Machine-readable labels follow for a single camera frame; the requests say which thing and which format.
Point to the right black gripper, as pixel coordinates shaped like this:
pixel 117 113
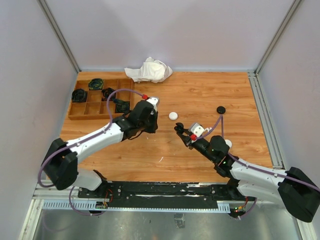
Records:
pixel 186 139

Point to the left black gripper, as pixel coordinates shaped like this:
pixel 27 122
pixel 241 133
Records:
pixel 152 129

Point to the white round case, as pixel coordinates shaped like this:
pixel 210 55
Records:
pixel 173 116

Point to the white earbud charging case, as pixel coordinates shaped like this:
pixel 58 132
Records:
pixel 229 143

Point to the black round case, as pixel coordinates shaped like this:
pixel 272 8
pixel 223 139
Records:
pixel 179 128
pixel 221 110

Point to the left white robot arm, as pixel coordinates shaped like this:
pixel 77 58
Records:
pixel 62 159

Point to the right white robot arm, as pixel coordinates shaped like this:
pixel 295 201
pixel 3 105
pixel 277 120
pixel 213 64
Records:
pixel 291 189

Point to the white earbud right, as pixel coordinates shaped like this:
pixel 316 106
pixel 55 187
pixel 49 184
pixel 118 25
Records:
pixel 208 129

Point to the dark coiled band lower right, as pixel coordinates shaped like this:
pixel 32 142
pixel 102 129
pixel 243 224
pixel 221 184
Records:
pixel 121 106

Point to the dark coiled band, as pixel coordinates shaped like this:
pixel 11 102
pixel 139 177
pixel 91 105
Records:
pixel 105 93
pixel 79 96
pixel 96 84
pixel 121 106

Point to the dark coiled band middle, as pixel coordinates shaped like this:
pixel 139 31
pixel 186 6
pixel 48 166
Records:
pixel 105 93

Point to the crumpled white cloth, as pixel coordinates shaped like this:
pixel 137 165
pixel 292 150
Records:
pixel 152 70

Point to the wooden compartment tray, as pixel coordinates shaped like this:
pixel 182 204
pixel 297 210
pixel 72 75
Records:
pixel 96 109

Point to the dark coiled band top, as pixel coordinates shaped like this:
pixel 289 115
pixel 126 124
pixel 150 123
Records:
pixel 96 84

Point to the dark coiled band left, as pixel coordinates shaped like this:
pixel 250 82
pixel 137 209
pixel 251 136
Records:
pixel 79 96

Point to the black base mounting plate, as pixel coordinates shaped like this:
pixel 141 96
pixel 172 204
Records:
pixel 162 195

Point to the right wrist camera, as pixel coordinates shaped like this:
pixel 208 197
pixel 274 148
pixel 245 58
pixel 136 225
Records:
pixel 196 130

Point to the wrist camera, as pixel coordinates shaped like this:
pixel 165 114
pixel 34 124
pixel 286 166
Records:
pixel 154 101
pixel 196 130

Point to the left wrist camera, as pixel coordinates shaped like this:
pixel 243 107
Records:
pixel 154 101

